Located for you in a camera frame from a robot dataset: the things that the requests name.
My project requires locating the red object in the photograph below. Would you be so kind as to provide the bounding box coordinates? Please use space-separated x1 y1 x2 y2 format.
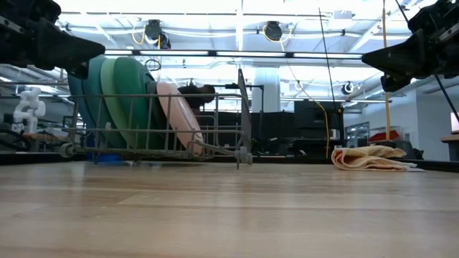
368 129 400 143

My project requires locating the yellow hanging cable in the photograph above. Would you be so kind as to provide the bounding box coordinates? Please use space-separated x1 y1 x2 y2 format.
262 24 331 159

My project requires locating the pink plastic plate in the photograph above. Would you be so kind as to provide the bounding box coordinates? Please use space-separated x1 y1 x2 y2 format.
155 81 206 156

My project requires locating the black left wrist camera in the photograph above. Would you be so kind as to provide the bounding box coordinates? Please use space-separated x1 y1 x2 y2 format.
0 0 62 24

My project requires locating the person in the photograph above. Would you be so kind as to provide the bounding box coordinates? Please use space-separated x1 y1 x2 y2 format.
176 82 217 110

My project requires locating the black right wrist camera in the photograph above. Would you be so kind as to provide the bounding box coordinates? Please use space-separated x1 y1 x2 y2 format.
407 0 459 34

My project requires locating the light green plastic plate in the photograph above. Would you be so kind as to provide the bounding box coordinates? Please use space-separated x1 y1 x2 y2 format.
99 57 138 149

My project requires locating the black slanted cable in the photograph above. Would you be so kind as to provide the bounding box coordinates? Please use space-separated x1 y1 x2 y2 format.
394 0 459 123

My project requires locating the blue plastic plate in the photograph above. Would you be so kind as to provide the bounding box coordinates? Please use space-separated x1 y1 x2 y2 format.
67 72 98 130

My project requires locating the black equipment cabinet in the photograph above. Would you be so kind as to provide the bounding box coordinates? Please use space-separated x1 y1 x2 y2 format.
293 99 346 159

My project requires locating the black plastic plate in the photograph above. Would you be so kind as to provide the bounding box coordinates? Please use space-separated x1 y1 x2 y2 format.
144 80 170 150

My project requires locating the yellow cord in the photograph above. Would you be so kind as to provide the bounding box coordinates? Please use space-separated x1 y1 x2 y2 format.
381 0 392 142

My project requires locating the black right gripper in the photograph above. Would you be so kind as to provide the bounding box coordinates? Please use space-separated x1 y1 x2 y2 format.
361 21 459 93

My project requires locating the teal plastic plate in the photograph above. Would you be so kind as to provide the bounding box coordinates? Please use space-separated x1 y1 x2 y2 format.
81 54 127 149

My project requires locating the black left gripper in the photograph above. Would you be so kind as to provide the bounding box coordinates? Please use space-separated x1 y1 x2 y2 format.
0 17 106 81

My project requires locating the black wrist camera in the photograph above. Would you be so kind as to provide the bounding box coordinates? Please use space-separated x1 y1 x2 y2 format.
407 0 459 34
0 0 62 24

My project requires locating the yellow checked dish towel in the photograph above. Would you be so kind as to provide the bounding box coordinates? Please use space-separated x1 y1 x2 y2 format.
330 144 419 173

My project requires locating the grey wire dish rack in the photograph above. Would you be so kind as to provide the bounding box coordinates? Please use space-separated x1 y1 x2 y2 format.
58 68 254 171

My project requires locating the dark green plastic plate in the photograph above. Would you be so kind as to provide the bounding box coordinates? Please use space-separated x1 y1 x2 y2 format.
112 56 165 150

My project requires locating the thin black hanging cable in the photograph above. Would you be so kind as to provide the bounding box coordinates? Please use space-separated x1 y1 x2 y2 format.
317 6 339 109

